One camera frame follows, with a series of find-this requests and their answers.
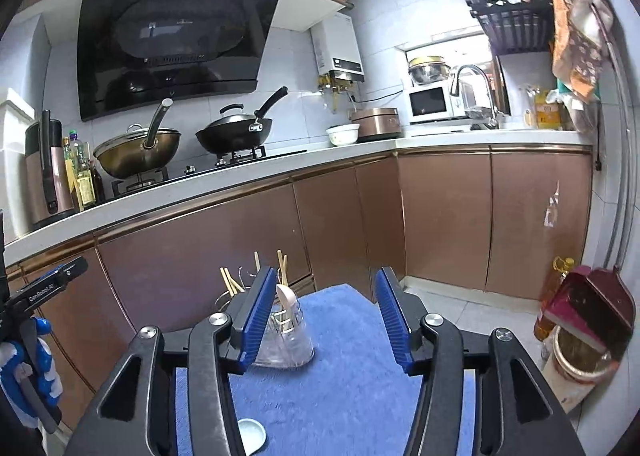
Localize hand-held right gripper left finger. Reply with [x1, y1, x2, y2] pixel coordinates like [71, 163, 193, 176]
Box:
[65, 266, 278, 456]

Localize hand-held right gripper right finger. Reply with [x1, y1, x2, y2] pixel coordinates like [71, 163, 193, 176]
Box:
[375, 266, 586, 456]

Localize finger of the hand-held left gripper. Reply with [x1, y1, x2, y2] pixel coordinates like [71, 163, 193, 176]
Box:
[5, 256, 89, 322]

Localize white ceramic spoon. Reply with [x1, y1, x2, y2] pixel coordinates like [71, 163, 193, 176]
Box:
[275, 285, 297, 323]
[237, 418, 267, 455]

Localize clear plastic utensil holder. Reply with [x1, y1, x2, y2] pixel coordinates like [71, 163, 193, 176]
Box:
[214, 261, 317, 370]

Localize person's left hand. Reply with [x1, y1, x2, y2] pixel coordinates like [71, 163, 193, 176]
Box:
[0, 317, 64, 430]

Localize blue towel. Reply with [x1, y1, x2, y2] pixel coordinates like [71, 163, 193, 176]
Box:
[175, 283, 477, 456]

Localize brown thermos kettle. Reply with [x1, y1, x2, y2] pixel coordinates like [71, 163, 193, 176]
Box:
[25, 109, 77, 232]

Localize yellow seasoning bottle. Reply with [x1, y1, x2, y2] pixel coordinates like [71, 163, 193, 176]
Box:
[62, 130, 97, 210]

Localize bronze lower cabinets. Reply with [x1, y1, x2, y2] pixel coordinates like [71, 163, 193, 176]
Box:
[5, 143, 594, 437]

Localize dark sauce bottle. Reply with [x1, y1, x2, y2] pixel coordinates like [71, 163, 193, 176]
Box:
[90, 161, 105, 203]

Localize white rice dispenser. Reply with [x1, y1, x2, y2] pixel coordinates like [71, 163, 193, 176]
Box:
[0, 86, 39, 240]

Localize black gas stove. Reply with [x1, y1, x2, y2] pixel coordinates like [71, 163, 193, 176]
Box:
[107, 145, 309, 197]

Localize cooking oil bottle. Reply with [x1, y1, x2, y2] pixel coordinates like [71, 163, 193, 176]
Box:
[533, 256, 576, 342]

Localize wok with glass lid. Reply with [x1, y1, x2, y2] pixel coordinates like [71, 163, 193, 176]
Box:
[92, 98, 182, 180]

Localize black wok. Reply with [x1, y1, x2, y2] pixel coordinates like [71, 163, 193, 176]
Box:
[194, 86, 290, 156]

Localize white bowl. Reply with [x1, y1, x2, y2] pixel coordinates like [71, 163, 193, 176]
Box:
[326, 124, 361, 147]

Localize beige bucket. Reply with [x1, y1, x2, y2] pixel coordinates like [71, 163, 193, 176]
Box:
[542, 323, 629, 413]

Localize brown rice cooker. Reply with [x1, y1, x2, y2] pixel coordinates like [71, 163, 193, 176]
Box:
[349, 106, 404, 142]

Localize red dustpan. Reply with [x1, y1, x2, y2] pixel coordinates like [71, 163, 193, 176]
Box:
[542, 265, 632, 355]

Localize white microwave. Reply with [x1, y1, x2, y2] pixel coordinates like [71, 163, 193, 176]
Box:
[407, 83, 467, 125]

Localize steel mixing bowl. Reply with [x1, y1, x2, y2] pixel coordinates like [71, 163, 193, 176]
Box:
[407, 55, 454, 86]

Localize chrome faucet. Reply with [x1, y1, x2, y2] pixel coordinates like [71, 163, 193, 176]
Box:
[449, 64, 501, 130]

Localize yellow detergent bottle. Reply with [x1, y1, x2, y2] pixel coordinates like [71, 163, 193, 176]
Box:
[533, 88, 564, 131]

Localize black range hood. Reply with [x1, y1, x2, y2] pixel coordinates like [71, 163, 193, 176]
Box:
[76, 0, 284, 123]

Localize white water heater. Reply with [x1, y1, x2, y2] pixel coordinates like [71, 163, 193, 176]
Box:
[310, 11, 365, 85]

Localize patterned hanging cloth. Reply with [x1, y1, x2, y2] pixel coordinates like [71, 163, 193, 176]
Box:
[529, 0, 617, 105]

